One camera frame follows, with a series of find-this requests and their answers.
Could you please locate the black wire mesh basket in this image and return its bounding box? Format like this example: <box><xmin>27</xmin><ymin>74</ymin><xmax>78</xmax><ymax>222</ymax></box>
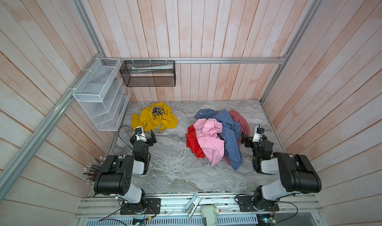
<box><xmin>119</xmin><ymin>60</ymin><xmax>176</xmax><ymax>87</ymax></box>

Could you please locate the silver metal bracket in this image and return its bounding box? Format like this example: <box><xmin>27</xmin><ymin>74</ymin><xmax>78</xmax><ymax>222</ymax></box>
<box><xmin>183</xmin><ymin>195</ymin><xmax>201</xmax><ymax>218</ymax></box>

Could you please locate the right aluminium frame rail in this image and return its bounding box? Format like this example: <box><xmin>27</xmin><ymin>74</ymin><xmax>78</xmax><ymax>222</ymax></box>
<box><xmin>259</xmin><ymin>0</ymin><xmax>326</xmax><ymax>106</ymax></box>

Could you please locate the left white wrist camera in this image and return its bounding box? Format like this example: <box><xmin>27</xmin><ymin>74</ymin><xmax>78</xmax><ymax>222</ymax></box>
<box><xmin>135</xmin><ymin>127</ymin><xmax>147</xmax><ymax>142</ymax></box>

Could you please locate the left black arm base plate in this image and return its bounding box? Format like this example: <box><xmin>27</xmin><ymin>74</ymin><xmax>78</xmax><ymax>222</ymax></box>
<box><xmin>120</xmin><ymin>198</ymin><xmax>161</xmax><ymax>215</ymax></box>

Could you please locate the maroon cloth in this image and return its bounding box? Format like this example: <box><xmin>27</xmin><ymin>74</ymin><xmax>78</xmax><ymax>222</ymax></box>
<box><xmin>229</xmin><ymin>110</ymin><xmax>251</xmax><ymax>135</ymax></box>

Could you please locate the aluminium frame rail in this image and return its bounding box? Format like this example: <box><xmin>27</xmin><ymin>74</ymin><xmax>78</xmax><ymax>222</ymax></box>
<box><xmin>1</xmin><ymin>53</ymin><xmax>104</xmax><ymax>200</ymax></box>
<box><xmin>259</xmin><ymin>0</ymin><xmax>326</xmax><ymax>106</ymax></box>

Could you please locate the beige plastic box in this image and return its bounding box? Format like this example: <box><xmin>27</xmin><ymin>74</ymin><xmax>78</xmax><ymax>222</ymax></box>
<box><xmin>201</xmin><ymin>204</ymin><xmax>219</xmax><ymax>226</ymax></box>

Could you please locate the horizontal aluminium rail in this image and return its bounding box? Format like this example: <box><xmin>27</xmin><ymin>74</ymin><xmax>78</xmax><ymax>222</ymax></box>
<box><xmin>104</xmin><ymin>57</ymin><xmax>286</xmax><ymax>64</ymax></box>

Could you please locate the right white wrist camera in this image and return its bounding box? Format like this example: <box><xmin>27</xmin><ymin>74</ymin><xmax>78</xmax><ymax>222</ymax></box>
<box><xmin>252</xmin><ymin>125</ymin><xmax>265</xmax><ymax>142</ymax></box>

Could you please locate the white wire mesh shelf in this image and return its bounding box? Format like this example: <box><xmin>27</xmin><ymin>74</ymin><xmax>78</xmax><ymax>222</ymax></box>
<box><xmin>73</xmin><ymin>58</ymin><xmax>131</xmax><ymax>132</ymax></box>

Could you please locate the red cloth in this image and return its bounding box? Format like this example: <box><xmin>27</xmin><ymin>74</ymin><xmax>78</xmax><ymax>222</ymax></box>
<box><xmin>186</xmin><ymin>125</ymin><xmax>206</xmax><ymax>158</ymax></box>

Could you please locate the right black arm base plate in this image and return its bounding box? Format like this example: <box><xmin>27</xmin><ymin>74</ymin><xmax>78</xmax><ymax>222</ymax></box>
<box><xmin>234</xmin><ymin>194</ymin><xmax>280</xmax><ymax>212</ymax></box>

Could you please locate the blue checkered shirt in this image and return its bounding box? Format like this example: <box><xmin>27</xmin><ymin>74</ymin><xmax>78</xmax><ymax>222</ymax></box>
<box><xmin>195</xmin><ymin>109</ymin><xmax>243</xmax><ymax>170</ymax></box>

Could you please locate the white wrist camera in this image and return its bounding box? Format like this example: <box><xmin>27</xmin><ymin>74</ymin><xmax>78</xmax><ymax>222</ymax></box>
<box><xmin>252</xmin><ymin>125</ymin><xmax>265</xmax><ymax>142</ymax></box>
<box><xmin>135</xmin><ymin>127</ymin><xmax>147</xmax><ymax>142</ymax></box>

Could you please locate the pink shirt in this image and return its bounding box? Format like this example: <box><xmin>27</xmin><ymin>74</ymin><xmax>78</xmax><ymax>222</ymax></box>
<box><xmin>194</xmin><ymin>118</ymin><xmax>224</xmax><ymax>167</ymax></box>

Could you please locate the yellow t-shirt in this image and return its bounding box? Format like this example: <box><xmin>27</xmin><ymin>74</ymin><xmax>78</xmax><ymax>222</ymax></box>
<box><xmin>131</xmin><ymin>102</ymin><xmax>178</xmax><ymax>132</ymax></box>

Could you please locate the left aluminium frame rail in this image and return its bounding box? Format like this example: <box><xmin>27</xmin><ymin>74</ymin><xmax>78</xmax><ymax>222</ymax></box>
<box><xmin>1</xmin><ymin>53</ymin><xmax>104</xmax><ymax>200</ymax></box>

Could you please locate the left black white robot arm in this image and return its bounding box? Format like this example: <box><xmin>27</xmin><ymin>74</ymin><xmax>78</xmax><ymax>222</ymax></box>
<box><xmin>93</xmin><ymin>127</ymin><xmax>156</xmax><ymax>214</ymax></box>

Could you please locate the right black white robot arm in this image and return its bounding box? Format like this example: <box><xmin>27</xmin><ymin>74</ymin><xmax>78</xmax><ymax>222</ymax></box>
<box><xmin>241</xmin><ymin>128</ymin><xmax>322</xmax><ymax>211</ymax></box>

